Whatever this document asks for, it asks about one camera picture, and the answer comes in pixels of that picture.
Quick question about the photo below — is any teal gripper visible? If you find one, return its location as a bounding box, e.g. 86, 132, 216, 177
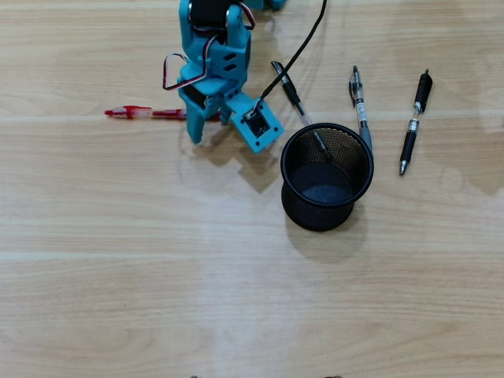
176, 31, 253, 146

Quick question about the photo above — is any red gel pen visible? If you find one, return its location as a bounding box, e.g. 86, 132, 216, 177
104, 105, 221, 121

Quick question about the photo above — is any black capped clear-barrel pen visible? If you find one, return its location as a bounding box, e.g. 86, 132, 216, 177
270, 61, 334, 161

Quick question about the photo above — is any grey grip retractable pen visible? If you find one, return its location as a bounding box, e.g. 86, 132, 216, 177
348, 65, 374, 158

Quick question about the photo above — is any black retractable pen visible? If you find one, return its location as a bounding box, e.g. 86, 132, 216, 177
398, 69, 434, 176

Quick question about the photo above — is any teal robot arm base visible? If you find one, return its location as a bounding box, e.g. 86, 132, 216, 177
242, 0, 288, 11

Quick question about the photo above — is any black mesh pen holder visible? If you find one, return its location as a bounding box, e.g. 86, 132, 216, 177
280, 122, 375, 232

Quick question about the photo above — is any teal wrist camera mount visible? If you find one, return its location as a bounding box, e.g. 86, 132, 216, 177
229, 96, 284, 154

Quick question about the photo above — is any red white black servo wire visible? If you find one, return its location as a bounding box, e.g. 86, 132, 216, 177
226, 0, 257, 31
162, 35, 220, 91

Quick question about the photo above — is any black camera cable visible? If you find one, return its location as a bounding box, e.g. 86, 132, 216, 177
259, 0, 328, 106

